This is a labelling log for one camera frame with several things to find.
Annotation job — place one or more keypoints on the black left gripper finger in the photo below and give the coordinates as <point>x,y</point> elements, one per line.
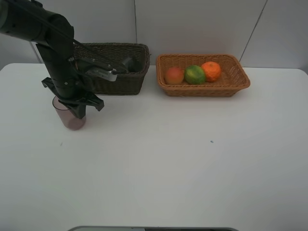
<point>79,111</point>

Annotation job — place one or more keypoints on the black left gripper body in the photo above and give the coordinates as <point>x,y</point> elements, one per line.
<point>67,83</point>

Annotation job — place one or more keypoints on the dark green square bottle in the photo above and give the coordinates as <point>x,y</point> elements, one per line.
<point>132,64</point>

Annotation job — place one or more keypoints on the red orange peach fruit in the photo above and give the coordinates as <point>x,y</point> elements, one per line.
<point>174,76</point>

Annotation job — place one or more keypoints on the green mango fruit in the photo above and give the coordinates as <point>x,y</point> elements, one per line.
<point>194,75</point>

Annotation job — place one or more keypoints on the orange mandarin fruit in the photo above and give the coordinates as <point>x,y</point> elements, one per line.
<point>212,71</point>

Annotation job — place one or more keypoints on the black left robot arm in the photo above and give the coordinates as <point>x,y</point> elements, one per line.
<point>54,38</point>

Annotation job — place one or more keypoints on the translucent purple plastic cup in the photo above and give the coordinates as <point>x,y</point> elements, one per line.
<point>68,119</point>

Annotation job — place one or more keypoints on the dark brown wicker basket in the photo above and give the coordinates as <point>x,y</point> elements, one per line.
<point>126,83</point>

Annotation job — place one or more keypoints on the light orange wicker basket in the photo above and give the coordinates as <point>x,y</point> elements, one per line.
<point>233,78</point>

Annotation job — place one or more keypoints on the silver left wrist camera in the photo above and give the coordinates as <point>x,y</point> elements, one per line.
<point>108,74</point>

